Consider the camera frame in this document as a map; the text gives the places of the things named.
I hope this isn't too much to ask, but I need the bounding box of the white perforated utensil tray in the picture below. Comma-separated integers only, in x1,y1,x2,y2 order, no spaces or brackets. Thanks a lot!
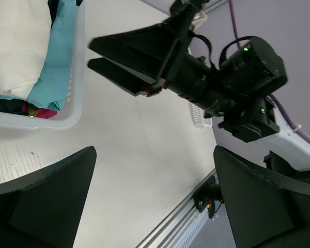
189,103,213,129

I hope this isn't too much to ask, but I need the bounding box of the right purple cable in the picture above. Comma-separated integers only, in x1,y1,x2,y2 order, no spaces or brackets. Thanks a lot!
227,0,310,150

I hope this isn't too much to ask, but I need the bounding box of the white tray of rolled napkins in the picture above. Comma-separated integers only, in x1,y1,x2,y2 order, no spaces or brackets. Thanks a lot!
0,1,85,130

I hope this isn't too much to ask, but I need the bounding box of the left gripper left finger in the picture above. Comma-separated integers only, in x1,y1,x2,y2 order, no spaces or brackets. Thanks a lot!
0,146,97,247

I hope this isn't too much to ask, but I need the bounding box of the aluminium mounting rail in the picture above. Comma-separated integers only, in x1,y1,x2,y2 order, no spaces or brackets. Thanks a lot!
137,169,218,247

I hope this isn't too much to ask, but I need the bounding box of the white slotted cable duct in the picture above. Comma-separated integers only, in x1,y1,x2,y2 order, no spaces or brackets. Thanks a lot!
164,204,219,247

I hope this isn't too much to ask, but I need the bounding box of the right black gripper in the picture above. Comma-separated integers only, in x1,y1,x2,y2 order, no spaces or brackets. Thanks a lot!
87,1,209,97

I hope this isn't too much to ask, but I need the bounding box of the white paper napkin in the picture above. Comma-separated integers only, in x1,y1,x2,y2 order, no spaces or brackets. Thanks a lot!
0,0,53,99

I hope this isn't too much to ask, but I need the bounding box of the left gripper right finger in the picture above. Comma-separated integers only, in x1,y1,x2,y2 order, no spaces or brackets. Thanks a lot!
213,146,310,247

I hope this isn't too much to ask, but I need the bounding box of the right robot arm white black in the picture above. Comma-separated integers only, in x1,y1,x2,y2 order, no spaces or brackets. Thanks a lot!
87,1,310,184

